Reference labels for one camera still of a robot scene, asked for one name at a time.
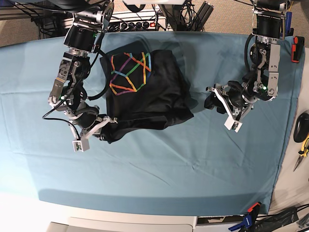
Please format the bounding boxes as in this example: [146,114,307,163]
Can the yellow handled pliers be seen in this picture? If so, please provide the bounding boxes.
[293,137,309,171]

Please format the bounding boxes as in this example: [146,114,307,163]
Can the blue spring clamp top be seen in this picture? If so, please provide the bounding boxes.
[284,11,294,37]

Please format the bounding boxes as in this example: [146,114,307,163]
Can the teal table cloth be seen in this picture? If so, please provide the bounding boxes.
[0,31,305,216]

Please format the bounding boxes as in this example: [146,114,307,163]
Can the black T-shirt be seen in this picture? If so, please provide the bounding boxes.
[100,49,194,142]

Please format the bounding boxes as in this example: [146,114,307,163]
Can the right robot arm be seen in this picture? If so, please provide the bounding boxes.
[48,0,114,150]

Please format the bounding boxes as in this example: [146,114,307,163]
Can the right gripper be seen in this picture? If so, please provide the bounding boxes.
[70,105,118,144]

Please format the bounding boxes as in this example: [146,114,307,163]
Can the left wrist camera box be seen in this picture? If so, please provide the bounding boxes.
[224,117,242,132]

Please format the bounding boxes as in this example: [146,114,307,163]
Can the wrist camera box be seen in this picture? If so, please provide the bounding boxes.
[224,117,242,132]
[72,139,90,152]

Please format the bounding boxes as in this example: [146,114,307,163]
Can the orange black clamp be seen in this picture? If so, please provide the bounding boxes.
[291,36,305,63]

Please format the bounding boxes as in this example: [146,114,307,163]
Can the orange clamp bottom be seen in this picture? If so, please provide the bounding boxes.
[247,202,262,215]

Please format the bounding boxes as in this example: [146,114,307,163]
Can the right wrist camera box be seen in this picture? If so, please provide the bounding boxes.
[72,139,90,152]

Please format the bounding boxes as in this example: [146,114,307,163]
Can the white power strip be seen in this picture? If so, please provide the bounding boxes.
[108,20,166,32]

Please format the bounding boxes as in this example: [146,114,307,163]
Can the black computer mouse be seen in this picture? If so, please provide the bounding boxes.
[293,112,309,143]

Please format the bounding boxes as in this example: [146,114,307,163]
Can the blue clamp bottom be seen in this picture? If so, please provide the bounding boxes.
[228,214,253,232]

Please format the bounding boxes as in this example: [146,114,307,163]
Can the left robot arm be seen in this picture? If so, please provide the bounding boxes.
[204,0,289,121]

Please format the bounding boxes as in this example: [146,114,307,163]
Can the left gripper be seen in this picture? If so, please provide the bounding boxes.
[204,81,256,121]

